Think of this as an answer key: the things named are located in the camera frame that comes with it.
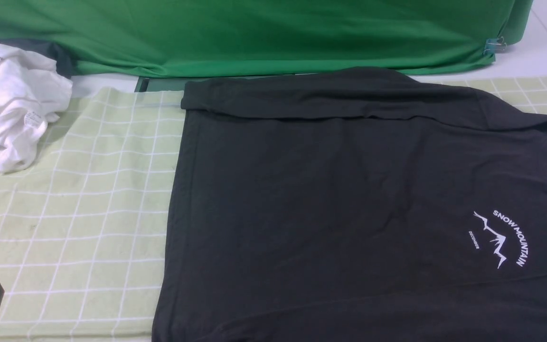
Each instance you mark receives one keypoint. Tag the dark gray long-sleeve top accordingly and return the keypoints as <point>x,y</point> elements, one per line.
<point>355,206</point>

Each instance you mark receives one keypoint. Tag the light green checkered tablecloth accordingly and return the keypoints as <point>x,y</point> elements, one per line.
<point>83,231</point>

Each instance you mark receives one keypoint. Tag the crumpled white garment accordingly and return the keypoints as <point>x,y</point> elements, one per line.
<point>32,93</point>

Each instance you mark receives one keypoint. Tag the dark gray garment behind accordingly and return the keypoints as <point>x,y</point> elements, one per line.
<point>65,63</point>

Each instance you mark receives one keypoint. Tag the green backdrop cloth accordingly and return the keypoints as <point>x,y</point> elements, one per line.
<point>192,38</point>

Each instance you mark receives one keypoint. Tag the teal binder clip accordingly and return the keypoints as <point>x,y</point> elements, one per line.
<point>494,46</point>

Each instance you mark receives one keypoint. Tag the dark green base plate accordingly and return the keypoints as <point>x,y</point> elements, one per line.
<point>151,84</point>

